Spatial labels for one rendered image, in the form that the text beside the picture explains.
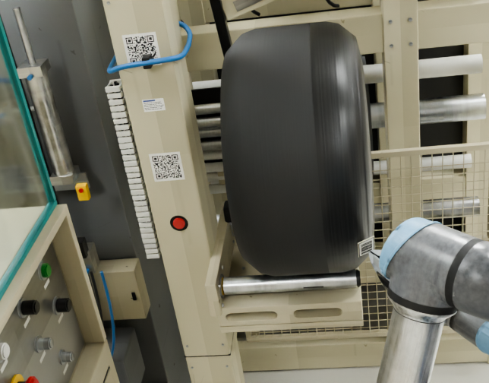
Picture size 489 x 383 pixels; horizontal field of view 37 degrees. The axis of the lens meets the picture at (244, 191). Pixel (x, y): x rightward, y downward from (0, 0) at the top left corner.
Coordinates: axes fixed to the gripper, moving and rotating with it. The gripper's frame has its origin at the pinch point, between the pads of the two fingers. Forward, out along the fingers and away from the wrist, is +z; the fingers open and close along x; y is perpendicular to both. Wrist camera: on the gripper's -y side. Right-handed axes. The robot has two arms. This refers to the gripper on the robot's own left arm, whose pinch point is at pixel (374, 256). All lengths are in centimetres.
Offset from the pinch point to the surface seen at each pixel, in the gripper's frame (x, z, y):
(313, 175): 2.5, 7.9, 25.2
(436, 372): -22, 24, -123
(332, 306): 10.2, 9.4, -17.9
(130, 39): 10, 51, 49
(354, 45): -25.7, 22.3, 31.7
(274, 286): 17.2, 20.9, -11.1
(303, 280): 11.3, 16.7, -11.7
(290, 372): 16, 62, -115
